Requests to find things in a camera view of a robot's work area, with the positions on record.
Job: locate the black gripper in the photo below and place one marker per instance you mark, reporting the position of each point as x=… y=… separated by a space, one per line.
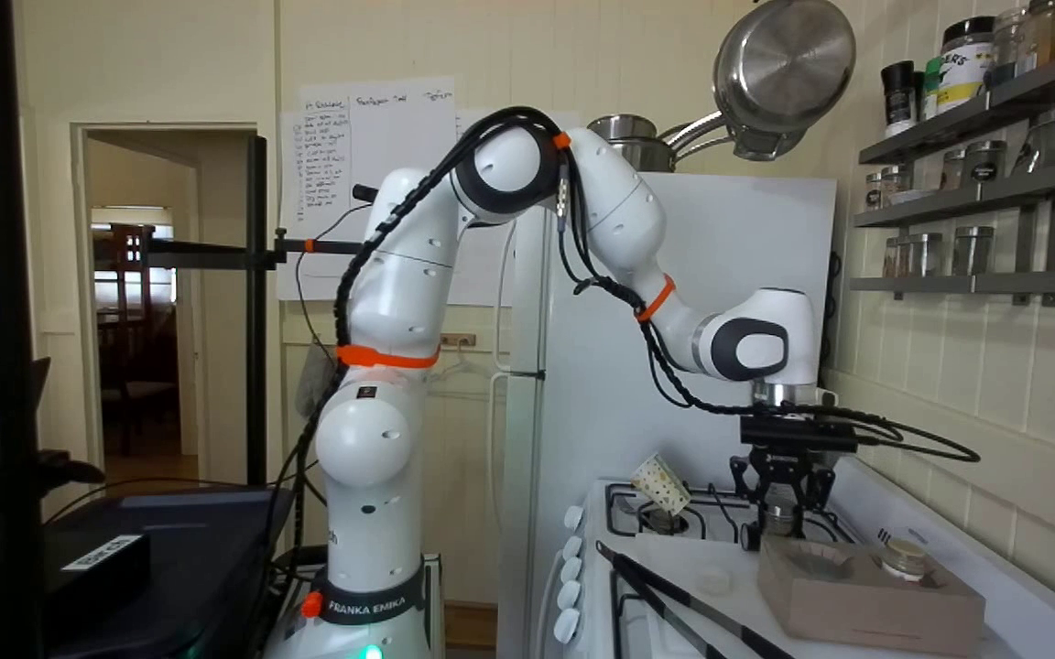
x=790 y=452

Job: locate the clear glass spice bottle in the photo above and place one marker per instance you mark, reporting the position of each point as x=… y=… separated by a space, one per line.
x=782 y=513

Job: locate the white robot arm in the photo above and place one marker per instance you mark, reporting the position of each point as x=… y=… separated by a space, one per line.
x=372 y=596

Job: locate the white cup on burner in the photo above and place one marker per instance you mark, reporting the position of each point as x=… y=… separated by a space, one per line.
x=659 y=486

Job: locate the black spice jar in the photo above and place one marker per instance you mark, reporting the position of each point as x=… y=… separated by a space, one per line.
x=898 y=96

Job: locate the white labelled spice jar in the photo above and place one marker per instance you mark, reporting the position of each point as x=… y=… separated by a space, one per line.
x=963 y=60

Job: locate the glass jar in tray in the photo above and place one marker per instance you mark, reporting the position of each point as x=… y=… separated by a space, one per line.
x=906 y=563

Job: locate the white stove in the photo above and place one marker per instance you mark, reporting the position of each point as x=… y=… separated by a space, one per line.
x=589 y=613

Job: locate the white refrigerator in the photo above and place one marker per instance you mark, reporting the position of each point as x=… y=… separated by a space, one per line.
x=572 y=390

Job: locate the small steel pot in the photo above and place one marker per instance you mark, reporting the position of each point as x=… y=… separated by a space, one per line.
x=638 y=140

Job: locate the hanging steel pan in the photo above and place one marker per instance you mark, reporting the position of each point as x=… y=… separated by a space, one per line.
x=773 y=74

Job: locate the black box on left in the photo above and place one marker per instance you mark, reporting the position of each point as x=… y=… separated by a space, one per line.
x=94 y=568

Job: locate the dark wall spice shelf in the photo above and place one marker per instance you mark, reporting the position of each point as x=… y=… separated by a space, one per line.
x=1028 y=191

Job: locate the paper sheet on wall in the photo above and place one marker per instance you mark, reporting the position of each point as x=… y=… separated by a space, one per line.
x=349 y=137

